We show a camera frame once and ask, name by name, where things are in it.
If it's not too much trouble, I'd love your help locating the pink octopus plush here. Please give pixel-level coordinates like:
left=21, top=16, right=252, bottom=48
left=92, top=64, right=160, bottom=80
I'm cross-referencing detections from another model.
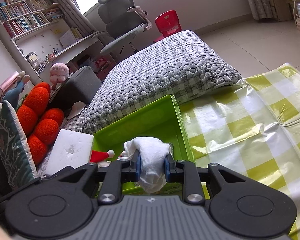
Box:
left=50, top=62, right=70, bottom=90

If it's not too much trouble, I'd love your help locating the red knitted plush pillow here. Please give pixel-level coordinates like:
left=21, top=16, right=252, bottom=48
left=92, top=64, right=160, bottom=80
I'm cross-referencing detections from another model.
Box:
left=17, top=82, right=64, bottom=165

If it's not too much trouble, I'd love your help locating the white cloth glove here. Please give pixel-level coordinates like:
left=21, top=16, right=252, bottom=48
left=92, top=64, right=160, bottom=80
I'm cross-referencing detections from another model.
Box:
left=120, top=137, right=172, bottom=193

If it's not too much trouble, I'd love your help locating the red plastic child chair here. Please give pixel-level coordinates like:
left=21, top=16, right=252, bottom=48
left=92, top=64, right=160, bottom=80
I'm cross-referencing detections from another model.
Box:
left=153, top=10, right=182, bottom=43

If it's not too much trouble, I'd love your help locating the pink box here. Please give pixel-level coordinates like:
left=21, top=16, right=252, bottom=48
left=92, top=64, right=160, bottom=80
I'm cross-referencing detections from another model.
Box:
left=0, top=71, right=19, bottom=100

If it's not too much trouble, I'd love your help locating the dark green patterned cushion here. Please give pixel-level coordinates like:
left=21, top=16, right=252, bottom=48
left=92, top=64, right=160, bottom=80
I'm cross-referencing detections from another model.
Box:
left=0, top=100, right=38, bottom=190

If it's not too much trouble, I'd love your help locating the green checked tablecloth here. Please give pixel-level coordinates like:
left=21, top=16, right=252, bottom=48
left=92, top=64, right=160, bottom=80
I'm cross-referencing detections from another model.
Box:
left=180, top=64, right=300, bottom=239

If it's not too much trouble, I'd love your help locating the blue plush toy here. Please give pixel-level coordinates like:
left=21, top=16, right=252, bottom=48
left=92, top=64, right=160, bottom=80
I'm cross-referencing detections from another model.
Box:
left=3, top=71, right=30, bottom=110

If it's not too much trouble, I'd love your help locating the red santa hat toy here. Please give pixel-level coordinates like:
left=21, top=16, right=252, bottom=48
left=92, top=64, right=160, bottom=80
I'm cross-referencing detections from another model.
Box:
left=90, top=150, right=115, bottom=163

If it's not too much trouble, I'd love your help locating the white paper scrap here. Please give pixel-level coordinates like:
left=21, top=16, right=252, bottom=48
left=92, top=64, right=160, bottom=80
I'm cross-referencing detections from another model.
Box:
left=66, top=101, right=86, bottom=120

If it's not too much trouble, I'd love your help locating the grey quilted cushion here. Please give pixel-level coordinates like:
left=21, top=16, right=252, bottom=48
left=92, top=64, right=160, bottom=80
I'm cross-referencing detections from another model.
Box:
left=81, top=30, right=242, bottom=134

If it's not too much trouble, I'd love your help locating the white foam block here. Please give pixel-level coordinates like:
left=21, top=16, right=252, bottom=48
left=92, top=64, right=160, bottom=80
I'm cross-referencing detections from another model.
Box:
left=44, top=129, right=93, bottom=176

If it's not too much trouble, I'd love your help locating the green plastic bin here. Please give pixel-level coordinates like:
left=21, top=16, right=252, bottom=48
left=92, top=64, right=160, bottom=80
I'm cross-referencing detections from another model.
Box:
left=90, top=94, right=211, bottom=201

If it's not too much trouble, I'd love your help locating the white bookshelf desk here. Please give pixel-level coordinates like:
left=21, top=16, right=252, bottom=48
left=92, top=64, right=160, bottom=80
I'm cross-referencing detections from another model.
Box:
left=0, top=0, right=102, bottom=84

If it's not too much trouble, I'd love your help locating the grey office chair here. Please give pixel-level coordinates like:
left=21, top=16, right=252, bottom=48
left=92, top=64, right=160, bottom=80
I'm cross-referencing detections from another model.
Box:
left=98, top=0, right=152, bottom=55

